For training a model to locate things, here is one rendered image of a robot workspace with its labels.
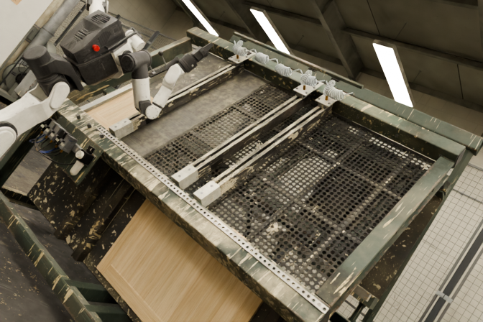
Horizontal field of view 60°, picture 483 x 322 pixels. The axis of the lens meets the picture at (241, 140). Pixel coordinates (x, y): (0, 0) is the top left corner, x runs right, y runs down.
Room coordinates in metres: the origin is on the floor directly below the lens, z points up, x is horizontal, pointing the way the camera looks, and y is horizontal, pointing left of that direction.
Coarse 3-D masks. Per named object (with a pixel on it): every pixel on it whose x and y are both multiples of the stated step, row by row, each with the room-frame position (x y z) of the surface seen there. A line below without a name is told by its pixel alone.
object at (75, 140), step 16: (48, 128) 2.49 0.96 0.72; (64, 128) 2.59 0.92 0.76; (48, 144) 2.47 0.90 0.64; (64, 144) 2.38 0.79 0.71; (80, 144) 2.47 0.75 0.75; (96, 144) 2.41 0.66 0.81; (64, 160) 2.49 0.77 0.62; (80, 160) 2.33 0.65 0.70; (96, 160) 2.37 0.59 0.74; (80, 176) 2.38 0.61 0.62
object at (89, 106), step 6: (150, 78) 2.92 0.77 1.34; (156, 78) 2.95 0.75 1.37; (120, 90) 2.83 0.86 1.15; (126, 90) 2.83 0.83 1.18; (102, 96) 2.78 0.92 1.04; (108, 96) 2.78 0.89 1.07; (114, 96) 2.79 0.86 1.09; (96, 102) 2.74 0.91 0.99; (102, 102) 2.75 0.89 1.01; (84, 108) 2.70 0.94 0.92; (90, 108) 2.71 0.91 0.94
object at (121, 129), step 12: (240, 60) 2.89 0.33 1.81; (216, 72) 2.86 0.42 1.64; (228, 72) 2.88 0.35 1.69; (240, 72) 2.97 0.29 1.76; (192, 84) 2.77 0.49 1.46; (204, 84) 2.77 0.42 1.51; (216, 84) 2.86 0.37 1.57; (180, 96) 2.68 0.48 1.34; (192, 96) 2.75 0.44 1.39; (168, 108) 2.66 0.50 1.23; (132, 120) 2.52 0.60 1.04; (144, 120) 2.57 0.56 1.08; (120, 132) 2.49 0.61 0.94
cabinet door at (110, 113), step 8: (120, 96) 2.81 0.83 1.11; (128, 96) 2.80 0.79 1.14; (104, 104) 2.75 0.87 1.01; (112, 104) 2.75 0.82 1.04; (120, 104) 2.75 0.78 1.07; (128, 104) 2.74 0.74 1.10; (88, 112) 2.70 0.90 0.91; (96, 112) 2.69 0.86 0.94; (104, 112) 2.69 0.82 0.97; (112, 112) 2.69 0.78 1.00; (120, 112) 2.68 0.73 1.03; (128, 112) 2.68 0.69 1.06; (136, 112) 2.67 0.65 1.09; (96, 120) 2.63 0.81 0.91; (104, 120) 2.63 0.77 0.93; (112, 120) 2.63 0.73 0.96; (120, 120) 2.62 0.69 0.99
